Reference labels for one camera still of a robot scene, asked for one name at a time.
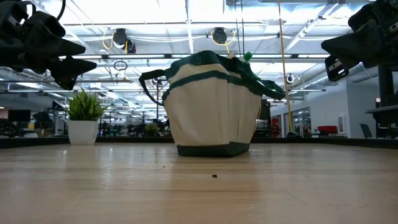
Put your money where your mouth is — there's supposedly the hanging yellow cable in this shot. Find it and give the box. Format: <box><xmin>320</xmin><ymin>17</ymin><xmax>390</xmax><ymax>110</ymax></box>
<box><xmin>277</xmin><ymin>0</ymin><xmax>301</xmax><ymax>139</ymax></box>

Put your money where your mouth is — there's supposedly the hanging black hoop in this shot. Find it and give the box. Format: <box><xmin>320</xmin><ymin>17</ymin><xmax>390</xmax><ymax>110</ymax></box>
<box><xmin>113</xmin><ymin>60</ymin><xmax>129</xmax><ymax>72</ymax></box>

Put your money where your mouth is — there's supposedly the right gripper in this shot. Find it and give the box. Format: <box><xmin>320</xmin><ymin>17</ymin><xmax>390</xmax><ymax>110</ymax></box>
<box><xmin>320</xmin><ymin>18</ymin><xmax>398</xmax><ymax>83</ymax></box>

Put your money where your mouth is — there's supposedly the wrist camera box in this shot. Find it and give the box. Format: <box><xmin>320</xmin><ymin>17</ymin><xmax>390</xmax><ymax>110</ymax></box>
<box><xmin>22</xmin><ymin>11</ymin><xmax>67</xmax><ymax>40</ymax></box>
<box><xmin>348</xmin><ymin>1</ymin><xmax>387</xmax><ymax>32</ymax></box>

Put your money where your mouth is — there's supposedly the cream canvas gardening bag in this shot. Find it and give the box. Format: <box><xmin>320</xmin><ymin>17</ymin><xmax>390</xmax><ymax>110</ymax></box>
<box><xmin>137</xmin><ymin>50</ymin><xmax>287</xmax><ymax>158</ymax></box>

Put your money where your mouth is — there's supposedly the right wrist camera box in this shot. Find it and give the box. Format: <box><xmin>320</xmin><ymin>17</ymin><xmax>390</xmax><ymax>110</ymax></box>
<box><xmin>348</xmin><ymin>1</ymin><xmax>387</xmax><ymax>32</ymax></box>

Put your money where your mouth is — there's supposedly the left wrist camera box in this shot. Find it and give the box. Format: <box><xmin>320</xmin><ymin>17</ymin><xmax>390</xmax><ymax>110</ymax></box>
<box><xmin>22</xmin><ymin>11</ymin><xmax>67</xmax><ymax>40</ymax></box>

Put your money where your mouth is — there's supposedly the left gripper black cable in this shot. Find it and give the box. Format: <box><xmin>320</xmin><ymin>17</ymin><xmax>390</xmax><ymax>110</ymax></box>
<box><xmin>55</xmin><ymin>0</ymin><xmax>67</xmax><ymax>21</ymax></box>

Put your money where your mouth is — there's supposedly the black aluminium table frame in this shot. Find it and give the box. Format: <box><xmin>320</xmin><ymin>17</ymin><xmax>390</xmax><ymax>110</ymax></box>
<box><xmin>0</xmin><ymin>136</ymin><xmax>398</xmax><ymax>150</ymax></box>

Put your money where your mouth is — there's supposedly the black ceiling cable reel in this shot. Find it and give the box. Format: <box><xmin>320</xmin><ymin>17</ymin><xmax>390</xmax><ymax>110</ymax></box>
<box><xmin>111</xmin><ymin>27</ymin><xmax>137</xmax><ymax>55</ymax></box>
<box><xmin>210</xmin><ymin>27</ymin><xmax>234</xmax><ymax>45</ymax></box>

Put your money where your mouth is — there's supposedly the green plastic spray bottle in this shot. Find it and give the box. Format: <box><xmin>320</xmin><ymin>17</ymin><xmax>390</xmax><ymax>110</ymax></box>
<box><xmin>238</xmin><ymin>50</ymin><xmax>254</xmax><ymax>63</ymax></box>

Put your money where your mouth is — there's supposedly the red case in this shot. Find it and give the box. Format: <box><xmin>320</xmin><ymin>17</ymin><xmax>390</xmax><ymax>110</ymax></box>
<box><xmin>317</xmin><ymin>124</ymin><xmax>339</xmax><ymax>135</ymax></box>

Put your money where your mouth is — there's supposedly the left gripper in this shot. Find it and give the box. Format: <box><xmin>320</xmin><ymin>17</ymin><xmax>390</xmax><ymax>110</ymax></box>
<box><xmin>0</xmin><ymin>17</ymin><xmax>98</xmax><ymax>91</ymax></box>

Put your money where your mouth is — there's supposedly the artificial plant in white pot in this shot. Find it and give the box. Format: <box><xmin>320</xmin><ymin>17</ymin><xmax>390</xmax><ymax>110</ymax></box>
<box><xmin>64</xmin><ymin>88</ymin><xmax>109</xmax><ymax>146</ymax></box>

